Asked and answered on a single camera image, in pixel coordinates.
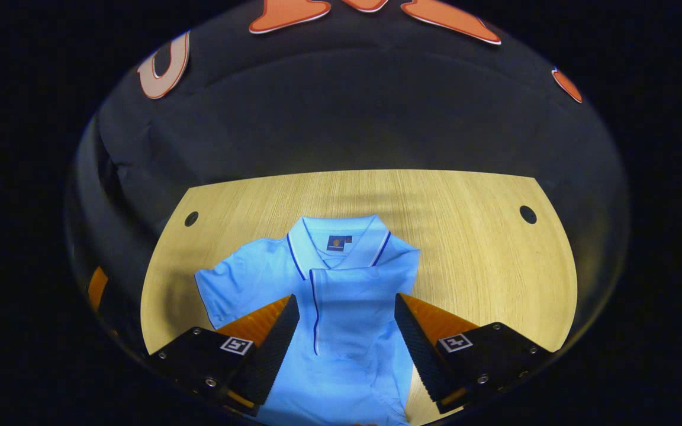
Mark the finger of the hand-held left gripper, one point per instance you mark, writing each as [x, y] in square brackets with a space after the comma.
[97, 287]

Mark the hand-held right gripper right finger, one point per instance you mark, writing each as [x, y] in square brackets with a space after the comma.
[421, 355]

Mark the light blue T-shirt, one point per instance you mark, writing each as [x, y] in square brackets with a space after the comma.
[347, 296]

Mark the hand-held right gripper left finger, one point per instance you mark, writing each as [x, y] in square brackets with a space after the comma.
[270, 355]

